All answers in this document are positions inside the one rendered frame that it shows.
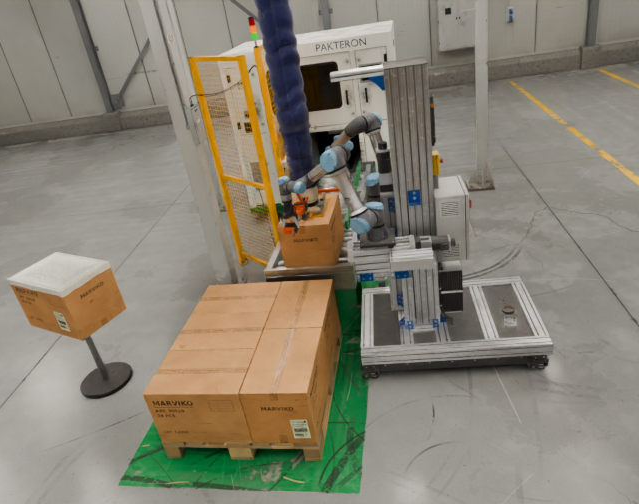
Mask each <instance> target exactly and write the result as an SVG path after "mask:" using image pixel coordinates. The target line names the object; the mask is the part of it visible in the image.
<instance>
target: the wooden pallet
mask: <svg viewBox="0 0 639 504"><path fill-rule="evenodd" d="M341 342H342V331H341V324H340V323H339V329H338V334H337V340H336V345H335V351H334V356H333V362H332V367H331V373H330V378H329V384H328V389H327V395H326V400H325V406H324V411H323V417H322V422H321V428H320V433H319V439H318V443H317V444H301V443H254V442H253V443H219V442H162V444H163V447H164V449H165V451H166V454H167V456H168V458H183V456H184V454H185V452H186V450H187V447H190V448H228V450H229V453H230V456H231V459H246V460H254V457H255V453H256V450H257V448H260V449H303V452H304V456H305V461H322V455H323V449H324V443H325V437H326V431H327V425H328V419H329V413H330V407H331V401H332V395H333V389H334V383H335V378H336V372H337V366H338V360H339V354H340V348H341Z"/></svg>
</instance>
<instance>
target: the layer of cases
mask: <svg viewBox="0 0 639 504"><path fill-rule="evenodd" d="M339 323H340V320H339V314H338V308H337V302H336V295H335V289H334V283H333V279H324V280H305V281H285V282H266V283H247V284H228V285H209V287H208V288H207V290H206V291H205V293H204V295H203V296H202V298H201V300H200V301H199V303H198V305H197V306H196V308H195V309H194V311H193V313H192V314H191V316H190V318H189V319H188V321H187V323H186V324H185V326H184V328H183V329H182V331H181V332H180V334H179V336H178V337H177V339H176V341H175V342H174V344H173V346H172V347H171V349H170V351H169V352H168V354H167V355H166V357H165V359H164V360H163V362H162V364H161V365H160V367H159V368H158V370H157V372H156V373H155V375H154V377H153V378H152V380H151V382H150V383H149V385H148V386H147V388H146V390H145V391H144V393H143V396H144V399H145V401H146V404H147V406H148V409H149V411H150V413H151V416H152V418H153V421H154V423H155V426H156V428H157V430H158V433H159V435H160V438H161V440H162V442H219V443H253V442H254V443H301V444H317V443H318V439H319V433H320V428H321V422H322V417H323V411H324V406H325V400H326V395H327V389H328V384H329V378H330V373H331V367H332V362H333V356H334V351H335V345H336V340H337V334H338V329H339Z"/></svg>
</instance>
